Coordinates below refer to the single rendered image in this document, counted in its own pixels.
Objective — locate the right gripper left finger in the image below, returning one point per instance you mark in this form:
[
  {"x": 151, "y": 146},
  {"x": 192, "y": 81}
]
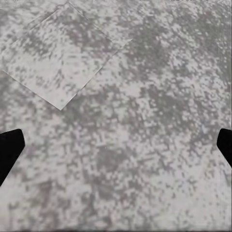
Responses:
[{"x": 12, "y": 144}]

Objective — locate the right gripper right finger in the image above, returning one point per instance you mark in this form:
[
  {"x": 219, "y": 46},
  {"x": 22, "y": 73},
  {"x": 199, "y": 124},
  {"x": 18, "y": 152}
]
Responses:
[{"x": 224, "y": 143}]

